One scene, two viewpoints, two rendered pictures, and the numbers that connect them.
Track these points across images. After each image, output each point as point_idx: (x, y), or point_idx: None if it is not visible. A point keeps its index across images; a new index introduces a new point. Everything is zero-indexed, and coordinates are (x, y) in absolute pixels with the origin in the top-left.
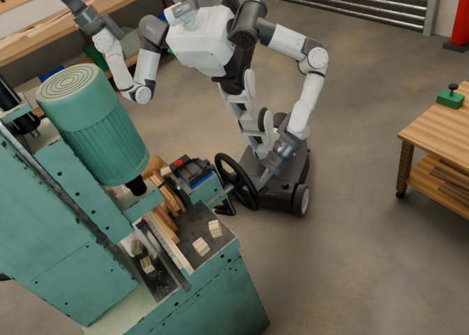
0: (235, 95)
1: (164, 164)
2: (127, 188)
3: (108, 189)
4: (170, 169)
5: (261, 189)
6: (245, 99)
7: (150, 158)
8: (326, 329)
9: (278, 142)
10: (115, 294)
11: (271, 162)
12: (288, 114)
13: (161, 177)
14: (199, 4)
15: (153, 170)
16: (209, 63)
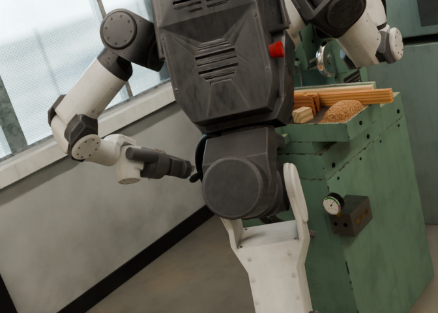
0: (280, 231)
1: (322, 121)
2: (334, 87)
3: (316, 53)
4: (295, 111)
5: (195, 173)
6: (253, 230)
7: (339, 107)
8: None
9: (156, 149)
10: None
11: (172, 157)
12: (134, 147)
13: (314, 117)
14: None
15: (309, 96)
16: (230, 66)
